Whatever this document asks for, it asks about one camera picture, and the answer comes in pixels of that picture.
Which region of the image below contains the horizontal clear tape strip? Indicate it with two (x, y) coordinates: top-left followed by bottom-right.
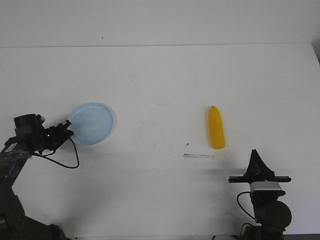
(183, 153), (215, 159)

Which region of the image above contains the light blue round plate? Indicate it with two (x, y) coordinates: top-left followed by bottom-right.
(66, 102), (115, 146)

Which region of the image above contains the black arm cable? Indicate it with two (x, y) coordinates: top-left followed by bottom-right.
(32, 138), (80, 169)
(236, 191), (258, 223)

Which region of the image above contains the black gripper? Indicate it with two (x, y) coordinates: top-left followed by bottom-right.
(29, 120), (74, 152)
(228, 149), (292, 183)

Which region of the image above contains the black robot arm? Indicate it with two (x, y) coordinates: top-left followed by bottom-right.
(0, 114), (74, 240)
(228, 149), (292, 240)

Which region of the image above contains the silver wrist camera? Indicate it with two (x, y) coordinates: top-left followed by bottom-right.
(249, 181), (286, 197)

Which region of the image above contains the yellow plastic corn cob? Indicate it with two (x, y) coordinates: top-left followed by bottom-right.
(208, 105), (226, 150)

